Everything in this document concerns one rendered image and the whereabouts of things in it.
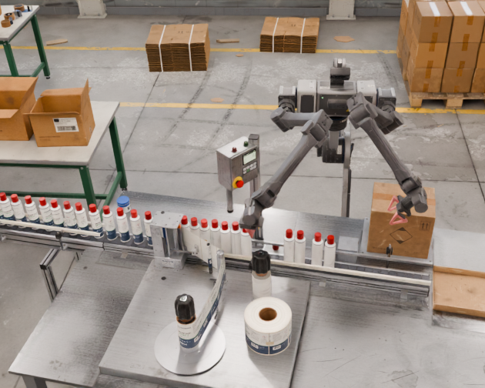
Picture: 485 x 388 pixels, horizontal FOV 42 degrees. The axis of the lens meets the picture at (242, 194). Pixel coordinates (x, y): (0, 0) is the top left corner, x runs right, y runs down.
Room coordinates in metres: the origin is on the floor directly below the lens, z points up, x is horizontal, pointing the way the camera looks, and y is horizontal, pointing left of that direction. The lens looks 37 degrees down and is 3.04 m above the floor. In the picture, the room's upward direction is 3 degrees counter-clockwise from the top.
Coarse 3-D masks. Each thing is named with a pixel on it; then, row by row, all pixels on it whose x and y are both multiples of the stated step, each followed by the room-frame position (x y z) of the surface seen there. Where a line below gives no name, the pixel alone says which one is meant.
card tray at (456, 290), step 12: (444, 276) 2.15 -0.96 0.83; (456, 276) 2.15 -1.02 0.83; (468, 276) 2.15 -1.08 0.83; (480, 276) 2.14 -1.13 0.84; (444, 288) 2.08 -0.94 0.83; (456, 288) 2.07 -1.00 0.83; (468, 288) 2.07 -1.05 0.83; (480, 288) 2.07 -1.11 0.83; (444, 300) 2.00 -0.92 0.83; (456, 300) 2.00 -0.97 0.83; (468, 300) 1.99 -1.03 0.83; (480, 300) 1.99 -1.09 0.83; (456, 312) 1.92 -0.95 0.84; (468, 312) 1.91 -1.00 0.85; (480, 312) 1.90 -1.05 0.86
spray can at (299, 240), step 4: (300, 232) 2.24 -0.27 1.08; (296, 236) 2.24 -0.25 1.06; (300, 236) 2.23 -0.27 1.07; (296, 240) 2.23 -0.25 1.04; (300, 240) 2.22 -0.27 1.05; (304, 240) 2.23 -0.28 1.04; (296, 244) 2.22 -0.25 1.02; (300, 244) 2.22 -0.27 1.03; (304, 244) 2.23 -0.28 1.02; (296, 248) 2.22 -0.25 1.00; (300, 248) 2.22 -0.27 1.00; (304, 248) 2.23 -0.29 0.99; (296, 252) 2.22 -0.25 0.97; (300, 252) 2.22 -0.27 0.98; (304, 252) 2.23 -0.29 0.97; (296, 256) 2.22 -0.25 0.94; (300, 256) 2.22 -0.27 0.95; (304, 256) 2.23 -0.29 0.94; (296, 260) 2.22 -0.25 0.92; (300, 260) 2.22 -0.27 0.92; (304, 260) 2.23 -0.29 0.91
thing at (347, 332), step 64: (128, 192) 2.95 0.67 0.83; (128, 256) 2.40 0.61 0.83; (448, 256) 2.29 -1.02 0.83; (64, 320) 1.98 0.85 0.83; (320, 320) 1.91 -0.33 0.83; (384, 320) 1.90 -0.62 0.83; (448, 320) 1.88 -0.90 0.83; (128, 384) 1.61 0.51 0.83; (320, 384) 1.57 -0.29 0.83; (384, 384) 1.56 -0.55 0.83; (448, 384) 1.55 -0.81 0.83
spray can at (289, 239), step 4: (288, 232) 2.24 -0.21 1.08; (292, 232) 2.24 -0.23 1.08; (284, 236) 2.26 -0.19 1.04; (288, 236) 2.24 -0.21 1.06; (292, 236) 2.24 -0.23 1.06; (284, 240) 2.24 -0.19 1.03; (288, 240) 2.23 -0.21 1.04; (292, 240) 2.23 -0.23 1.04; (284, 244) 2.24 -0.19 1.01; (288, 244) 2.23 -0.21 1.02; (292, 244) 2.23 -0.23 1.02; (284, 248) 2.24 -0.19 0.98; (288, 248) 2.23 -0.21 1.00; (292, 248) 2.23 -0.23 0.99; (284, 252) 2.24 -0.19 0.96; (288, 252) 2.23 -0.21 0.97; (292, 252) 2.23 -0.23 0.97; (284, 256) 2.24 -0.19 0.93; (288, 256) 2.23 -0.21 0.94; (292, 256) 2.23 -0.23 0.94; (284, 260) 2.24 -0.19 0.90; (288, 260) 2.23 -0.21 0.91; (292, 260) 2.23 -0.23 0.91
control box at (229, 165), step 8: (232, 144) 2.43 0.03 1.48; (240, 144) 2.42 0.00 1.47; (216, 152) 2.38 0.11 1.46; (224, 152) 2.36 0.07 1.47; (240, 152) 2.36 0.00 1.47; (256, 152) 2.41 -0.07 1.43; (224, 160) 2.34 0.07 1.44; (232, 160) 2.32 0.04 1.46; (240, 160) 2.35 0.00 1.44; (256, 160) 2.41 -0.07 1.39; (224, 168) 2.35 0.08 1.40; (232, 168) 2.32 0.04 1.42; (240, 168) 2.35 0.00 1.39; (256, 168) 2.41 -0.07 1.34; (224, 176) 2.35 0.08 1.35; (232, 176) 2.32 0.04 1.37; (240, 176) 2.35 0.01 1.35; (248, 176) 2.38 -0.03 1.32; (256, 176) 2.41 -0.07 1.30; (224, 184) 2.35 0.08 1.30; (232, 184) 2.32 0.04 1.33
